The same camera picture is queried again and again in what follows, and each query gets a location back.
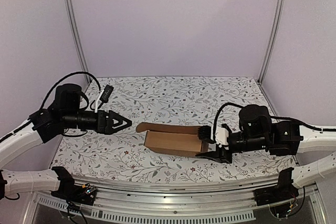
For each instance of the right aluminium frame post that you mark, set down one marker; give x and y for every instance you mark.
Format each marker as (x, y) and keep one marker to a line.
(271, 41)

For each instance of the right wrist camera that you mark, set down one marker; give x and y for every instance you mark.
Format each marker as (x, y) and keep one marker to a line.
(219, 137)

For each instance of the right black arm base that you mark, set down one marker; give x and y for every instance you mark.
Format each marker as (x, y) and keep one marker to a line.
(284, 190)

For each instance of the aluminium frame post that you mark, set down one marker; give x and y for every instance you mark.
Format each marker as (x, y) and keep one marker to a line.
(75, 34)
(271, 41)

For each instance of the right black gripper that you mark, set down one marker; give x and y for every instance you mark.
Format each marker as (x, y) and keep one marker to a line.
(224, 154)

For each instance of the aluminium front rail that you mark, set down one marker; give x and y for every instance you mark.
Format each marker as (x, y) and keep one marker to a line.
(215, 202)

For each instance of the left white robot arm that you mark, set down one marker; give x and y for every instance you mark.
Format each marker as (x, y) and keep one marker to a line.
(44, 125)

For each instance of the brown cardboard paper box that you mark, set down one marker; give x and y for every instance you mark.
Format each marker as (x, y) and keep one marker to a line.
(173, 140)

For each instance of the left aluminium frame post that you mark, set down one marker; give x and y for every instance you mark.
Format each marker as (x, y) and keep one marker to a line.
(75, 34)

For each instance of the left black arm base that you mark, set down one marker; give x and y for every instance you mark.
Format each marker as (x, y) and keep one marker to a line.
(68, 190)

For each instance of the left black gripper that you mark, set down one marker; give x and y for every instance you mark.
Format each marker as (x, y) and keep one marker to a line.
(104, 124)

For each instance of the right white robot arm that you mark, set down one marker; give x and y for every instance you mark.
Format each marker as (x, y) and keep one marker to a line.
(278, 136)

